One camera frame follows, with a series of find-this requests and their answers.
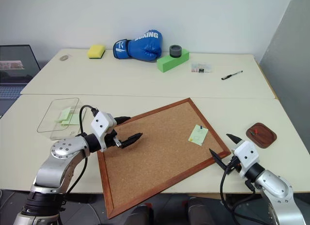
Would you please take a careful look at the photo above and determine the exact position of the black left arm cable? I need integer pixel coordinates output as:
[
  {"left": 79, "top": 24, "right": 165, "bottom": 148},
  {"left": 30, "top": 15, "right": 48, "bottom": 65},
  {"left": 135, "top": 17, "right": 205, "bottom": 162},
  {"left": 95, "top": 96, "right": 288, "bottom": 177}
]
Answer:
[{"left": 64, "top": 105, "right": 100, "bottom": 195}]

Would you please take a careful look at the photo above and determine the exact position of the clear plastic container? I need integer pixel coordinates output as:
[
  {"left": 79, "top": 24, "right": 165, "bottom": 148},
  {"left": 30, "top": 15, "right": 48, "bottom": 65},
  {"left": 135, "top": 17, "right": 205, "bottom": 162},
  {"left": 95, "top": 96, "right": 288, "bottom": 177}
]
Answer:
[{"left": 36, "top": 97, "right": 84, "bottom": 141}]

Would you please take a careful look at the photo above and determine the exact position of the dark rounded shape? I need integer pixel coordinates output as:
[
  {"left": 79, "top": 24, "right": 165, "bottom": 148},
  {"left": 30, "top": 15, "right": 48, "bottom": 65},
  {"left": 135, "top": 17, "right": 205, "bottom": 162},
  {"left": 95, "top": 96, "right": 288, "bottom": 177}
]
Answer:
[
  {"left": 125, "top": 203, "right": 155, "bottom": 225},
  {"left": 185, "top": 197, "right": 221, "bottom": 225}
]

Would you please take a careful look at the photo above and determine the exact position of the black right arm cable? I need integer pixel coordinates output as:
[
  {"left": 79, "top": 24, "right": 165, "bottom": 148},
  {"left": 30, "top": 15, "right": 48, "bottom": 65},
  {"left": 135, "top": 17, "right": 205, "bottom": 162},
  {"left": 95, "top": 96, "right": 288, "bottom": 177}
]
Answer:
[{"left": 219, "top": 168, "right": 269, "bottom": 225}]

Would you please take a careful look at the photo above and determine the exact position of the blue boxing glove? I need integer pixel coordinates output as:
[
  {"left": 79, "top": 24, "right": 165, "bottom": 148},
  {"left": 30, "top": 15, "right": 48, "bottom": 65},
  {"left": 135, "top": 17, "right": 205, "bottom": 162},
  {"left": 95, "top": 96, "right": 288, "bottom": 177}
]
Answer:
[{"left": 112, "top": 30, "right": 163, "bottom": 63}]

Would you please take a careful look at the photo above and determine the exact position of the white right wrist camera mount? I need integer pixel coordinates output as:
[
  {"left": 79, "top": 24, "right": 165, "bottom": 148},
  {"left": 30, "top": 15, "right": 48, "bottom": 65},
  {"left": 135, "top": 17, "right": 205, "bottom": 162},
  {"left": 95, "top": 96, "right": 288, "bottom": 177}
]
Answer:
[{"left": 232, "top": 140, "right": 261, "bottom": 179}]

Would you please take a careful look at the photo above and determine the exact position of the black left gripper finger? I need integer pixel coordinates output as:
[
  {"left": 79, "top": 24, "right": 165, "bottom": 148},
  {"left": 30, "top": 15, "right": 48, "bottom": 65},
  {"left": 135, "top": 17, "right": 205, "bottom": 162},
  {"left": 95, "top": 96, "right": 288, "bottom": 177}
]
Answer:
[
  {"left": 113, "top": 116, "right": 132, "bottom": 126},
  {"left": 120, "top": 132, "right": 143, "bottom": 150}
]

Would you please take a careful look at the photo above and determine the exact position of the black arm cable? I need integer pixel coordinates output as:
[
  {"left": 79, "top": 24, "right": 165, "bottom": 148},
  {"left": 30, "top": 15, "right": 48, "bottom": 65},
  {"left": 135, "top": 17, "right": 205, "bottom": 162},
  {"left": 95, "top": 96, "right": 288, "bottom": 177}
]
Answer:
[
  {"left": 64, "top": 105, "right": 100, "bottom": 195},
  {"left": 219, "top": 168, "right": 269, "bottom": 225}
]

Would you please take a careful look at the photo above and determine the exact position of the brown wooden tray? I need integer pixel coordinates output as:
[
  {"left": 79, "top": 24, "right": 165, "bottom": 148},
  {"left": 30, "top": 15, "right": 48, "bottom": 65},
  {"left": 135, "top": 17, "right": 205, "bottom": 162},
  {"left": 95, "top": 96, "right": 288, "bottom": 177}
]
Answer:
[{"left": 246, "top": 122, "right": 278, "bottom": 148}]

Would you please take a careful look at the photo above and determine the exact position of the clear plastic bag with cards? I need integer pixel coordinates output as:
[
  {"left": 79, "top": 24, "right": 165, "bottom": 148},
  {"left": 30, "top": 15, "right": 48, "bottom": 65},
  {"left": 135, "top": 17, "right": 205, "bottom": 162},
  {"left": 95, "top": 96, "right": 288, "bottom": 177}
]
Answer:
[{"left": 190, "top": 62, "right": 215, "bottom": 74}]

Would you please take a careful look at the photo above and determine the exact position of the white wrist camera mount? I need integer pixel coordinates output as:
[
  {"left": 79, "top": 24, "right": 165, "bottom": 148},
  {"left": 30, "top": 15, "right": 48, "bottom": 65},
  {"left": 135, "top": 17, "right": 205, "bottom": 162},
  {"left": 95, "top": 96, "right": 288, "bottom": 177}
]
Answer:
[
  {"left": 91, "top": 111, "right": 117, "bottom": 153},
  {"left": 232, "top": 140, "right": 261, "bottom": 179}
]

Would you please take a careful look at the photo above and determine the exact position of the yellow green sponge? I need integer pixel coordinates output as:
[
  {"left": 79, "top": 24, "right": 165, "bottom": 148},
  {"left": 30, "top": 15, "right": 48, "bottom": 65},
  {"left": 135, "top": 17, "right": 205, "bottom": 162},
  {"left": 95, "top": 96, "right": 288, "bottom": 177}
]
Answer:
[{"left": 87, "top": 44, "right": 107, "bottom": 60}]

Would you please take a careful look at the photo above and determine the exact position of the grey laptop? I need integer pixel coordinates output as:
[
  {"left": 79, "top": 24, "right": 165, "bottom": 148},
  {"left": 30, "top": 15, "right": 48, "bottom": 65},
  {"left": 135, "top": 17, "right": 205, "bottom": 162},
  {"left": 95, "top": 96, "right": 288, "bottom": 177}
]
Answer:
[{"left": 0, "top": 45, "right": 41, "bottom": 119}]

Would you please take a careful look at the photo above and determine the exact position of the grey round tape roll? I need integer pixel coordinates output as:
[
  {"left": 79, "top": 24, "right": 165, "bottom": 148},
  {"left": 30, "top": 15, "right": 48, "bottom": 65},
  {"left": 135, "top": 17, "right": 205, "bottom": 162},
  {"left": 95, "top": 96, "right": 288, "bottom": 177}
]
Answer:
[{"left": 169, "top": 45, "right": 183, "bottom": 58}]

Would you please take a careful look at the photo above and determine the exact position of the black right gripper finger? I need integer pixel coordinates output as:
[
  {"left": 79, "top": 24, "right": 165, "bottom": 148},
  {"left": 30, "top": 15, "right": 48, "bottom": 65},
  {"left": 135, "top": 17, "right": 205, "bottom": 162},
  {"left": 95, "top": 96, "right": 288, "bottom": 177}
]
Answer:
[
  {"left": 226, "top": 133, "right": 243, "bottom": 146},
  {"left": 208, "top": 148, "right": 230, "bottom": 174}
]

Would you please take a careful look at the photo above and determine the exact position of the wood-framed cork board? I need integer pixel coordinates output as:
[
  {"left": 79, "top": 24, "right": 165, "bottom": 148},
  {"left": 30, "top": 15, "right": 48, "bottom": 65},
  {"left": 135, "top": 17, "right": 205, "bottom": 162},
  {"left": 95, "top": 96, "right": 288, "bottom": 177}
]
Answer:
[{"left": 96, "top": 97, "right": 232, "bottom": 220}]

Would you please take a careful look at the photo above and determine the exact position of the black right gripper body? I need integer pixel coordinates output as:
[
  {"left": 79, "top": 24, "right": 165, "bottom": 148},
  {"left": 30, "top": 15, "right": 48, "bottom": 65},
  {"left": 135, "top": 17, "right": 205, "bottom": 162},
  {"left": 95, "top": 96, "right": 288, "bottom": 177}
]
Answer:
[{"left": 225, "top": 156, "right": 241, "bottom": 175}]

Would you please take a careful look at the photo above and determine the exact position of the black white pen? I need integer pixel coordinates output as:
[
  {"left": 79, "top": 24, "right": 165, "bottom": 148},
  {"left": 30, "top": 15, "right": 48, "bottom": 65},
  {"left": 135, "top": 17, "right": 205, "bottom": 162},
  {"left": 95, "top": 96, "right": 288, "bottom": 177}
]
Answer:
[{"left": 221, "top": 70, "right": 244, "bottom": 80}]

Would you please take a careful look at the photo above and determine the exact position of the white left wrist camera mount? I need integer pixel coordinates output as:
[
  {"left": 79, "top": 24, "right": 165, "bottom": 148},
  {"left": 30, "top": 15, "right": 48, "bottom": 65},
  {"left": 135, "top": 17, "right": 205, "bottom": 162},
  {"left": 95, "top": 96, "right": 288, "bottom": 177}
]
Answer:
[{"left": 91, "top": 111, "right": 117, "bottom": 153}]

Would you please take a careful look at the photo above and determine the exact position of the green foam block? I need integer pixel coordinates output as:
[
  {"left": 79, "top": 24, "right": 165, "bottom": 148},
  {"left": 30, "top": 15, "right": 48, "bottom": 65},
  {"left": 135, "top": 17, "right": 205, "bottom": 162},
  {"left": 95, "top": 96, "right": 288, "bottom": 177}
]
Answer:
[{"left": 156, "top": 48, "right": 190, "bottom": 73}]

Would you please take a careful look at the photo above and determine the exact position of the light green paper note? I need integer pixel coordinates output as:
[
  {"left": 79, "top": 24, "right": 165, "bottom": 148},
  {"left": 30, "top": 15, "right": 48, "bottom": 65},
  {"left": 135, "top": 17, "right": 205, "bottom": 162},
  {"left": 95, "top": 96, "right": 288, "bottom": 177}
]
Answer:
[
  {"left": 188, "top": 125, "right": 209, "bottom": 146},
  {"left": 57, "top": 108, "right": 72, "bottom": 123},
  {"left": 61, "top": 113, "right": 81, "bottom": 126}
]

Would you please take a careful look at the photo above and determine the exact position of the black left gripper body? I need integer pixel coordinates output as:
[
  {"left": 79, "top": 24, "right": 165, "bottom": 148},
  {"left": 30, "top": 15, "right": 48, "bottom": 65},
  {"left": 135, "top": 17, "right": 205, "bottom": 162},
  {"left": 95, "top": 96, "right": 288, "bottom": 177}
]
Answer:
[{"left": 105, "top": 130, "right": 122, "bottom": 148}]

